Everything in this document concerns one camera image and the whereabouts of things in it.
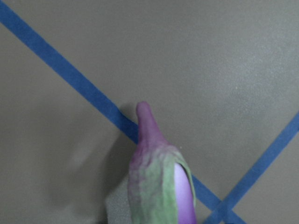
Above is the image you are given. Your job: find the purple eggplant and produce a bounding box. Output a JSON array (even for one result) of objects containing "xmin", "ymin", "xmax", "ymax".
[{"xmin": 128, "ymin": 102, "xmax": 197, "ymax": 224}]

